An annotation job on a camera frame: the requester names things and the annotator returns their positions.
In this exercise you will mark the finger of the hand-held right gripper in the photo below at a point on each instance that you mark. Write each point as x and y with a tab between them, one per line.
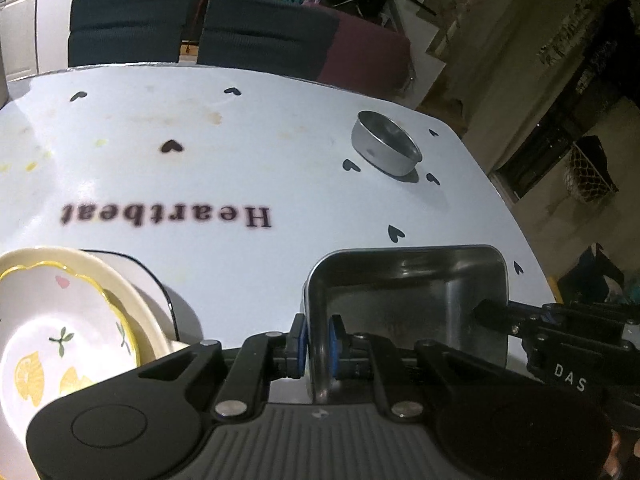
495	312

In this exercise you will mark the dried flower wall garland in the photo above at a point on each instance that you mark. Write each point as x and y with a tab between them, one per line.
570	35

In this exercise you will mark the white kitchen base cabinet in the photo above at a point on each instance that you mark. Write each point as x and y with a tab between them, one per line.
17	30

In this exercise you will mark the maroon sofa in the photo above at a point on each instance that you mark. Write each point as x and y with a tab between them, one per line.
370	55

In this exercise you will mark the white dark-rimmed ceramic plate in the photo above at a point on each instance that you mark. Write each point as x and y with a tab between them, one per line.
150	275

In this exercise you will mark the large rectangular steel tray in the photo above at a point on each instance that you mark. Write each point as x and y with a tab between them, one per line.
400	300

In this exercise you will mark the white net bag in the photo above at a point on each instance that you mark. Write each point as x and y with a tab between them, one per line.
590	170

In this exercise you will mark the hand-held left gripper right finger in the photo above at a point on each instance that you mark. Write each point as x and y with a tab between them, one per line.
336	350

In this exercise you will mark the dark cloth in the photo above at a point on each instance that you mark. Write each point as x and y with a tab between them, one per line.
592	275

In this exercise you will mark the white heart-print tablecloth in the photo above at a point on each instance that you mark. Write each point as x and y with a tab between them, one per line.
275	160

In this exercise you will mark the dark blue chair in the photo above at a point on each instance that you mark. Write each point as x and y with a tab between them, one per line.
265	35
130	25

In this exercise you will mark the lemon-print ceramic bowl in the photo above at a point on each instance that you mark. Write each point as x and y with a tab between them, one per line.
50	320

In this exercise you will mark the person's right hand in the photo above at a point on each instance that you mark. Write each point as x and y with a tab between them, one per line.
627	460

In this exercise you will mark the round steel bowl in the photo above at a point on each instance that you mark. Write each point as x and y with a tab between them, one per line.
385	140

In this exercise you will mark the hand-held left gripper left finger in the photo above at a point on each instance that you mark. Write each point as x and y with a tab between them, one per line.
301	347

